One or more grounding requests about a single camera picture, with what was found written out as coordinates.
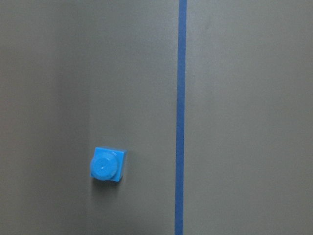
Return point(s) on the small blue block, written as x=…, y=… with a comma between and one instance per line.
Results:
x=108, y=164

